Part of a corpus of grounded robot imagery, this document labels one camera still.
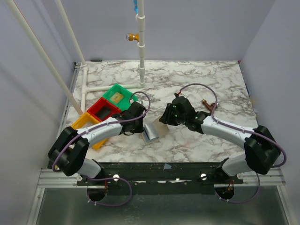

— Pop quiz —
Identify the beige card holder wallet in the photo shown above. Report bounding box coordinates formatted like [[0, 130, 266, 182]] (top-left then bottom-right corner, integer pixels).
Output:
[[141, 118, 169, 144]]

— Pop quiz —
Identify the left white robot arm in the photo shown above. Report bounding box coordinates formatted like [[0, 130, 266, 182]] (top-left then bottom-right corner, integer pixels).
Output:
[[48, 102, 147, 185]]

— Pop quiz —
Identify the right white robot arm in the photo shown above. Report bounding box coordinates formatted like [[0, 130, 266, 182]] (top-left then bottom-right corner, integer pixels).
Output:
[[159, 96, 281, 184]]

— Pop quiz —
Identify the yellow card in green bin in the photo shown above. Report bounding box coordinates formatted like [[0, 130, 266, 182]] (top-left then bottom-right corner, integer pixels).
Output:
[[110, 92, 124, 104]]

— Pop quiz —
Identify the green plastic bin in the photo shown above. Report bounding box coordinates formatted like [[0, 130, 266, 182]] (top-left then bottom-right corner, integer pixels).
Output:
[[103, 84, 132, 111]]

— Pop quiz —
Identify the black object in red bin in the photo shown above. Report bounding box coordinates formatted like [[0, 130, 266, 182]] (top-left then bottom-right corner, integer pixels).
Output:
[[95, 106, 112, 120]]

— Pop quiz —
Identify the red plastic bin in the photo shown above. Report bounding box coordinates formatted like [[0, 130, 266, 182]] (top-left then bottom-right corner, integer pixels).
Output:
[[87, 97, 121, 121]]

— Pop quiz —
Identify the yellow plastic bin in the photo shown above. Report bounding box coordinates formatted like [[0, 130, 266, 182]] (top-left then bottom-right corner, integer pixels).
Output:
[[70, 112, 110, 150]]

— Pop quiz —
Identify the orange knob on pipe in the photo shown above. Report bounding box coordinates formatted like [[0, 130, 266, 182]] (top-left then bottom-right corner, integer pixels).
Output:
[[126, 33, 139, 42]]

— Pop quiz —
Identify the white slanted pole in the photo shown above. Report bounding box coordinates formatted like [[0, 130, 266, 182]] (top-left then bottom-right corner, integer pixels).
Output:
[[5, 0, 83, 115]]

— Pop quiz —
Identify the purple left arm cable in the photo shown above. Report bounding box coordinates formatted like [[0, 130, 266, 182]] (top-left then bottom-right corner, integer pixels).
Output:
[[51, 91, 151, 207]]

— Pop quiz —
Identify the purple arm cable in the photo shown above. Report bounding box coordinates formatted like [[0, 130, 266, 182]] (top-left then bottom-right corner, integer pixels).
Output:
[[51, 91, 151, 207], [174, 83, 288, 203]]

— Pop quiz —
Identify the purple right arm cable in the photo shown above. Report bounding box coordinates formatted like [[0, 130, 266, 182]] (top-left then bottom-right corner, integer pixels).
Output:
[[174, 83, 288, 203]]

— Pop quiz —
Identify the white pvc pipe frame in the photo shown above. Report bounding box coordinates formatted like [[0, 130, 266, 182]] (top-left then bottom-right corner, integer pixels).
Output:
[[55, 0, 146, 113]]

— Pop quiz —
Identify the black table front rail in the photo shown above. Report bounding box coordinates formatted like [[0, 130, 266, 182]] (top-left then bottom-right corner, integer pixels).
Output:
[[77, 162, 243, 195]]

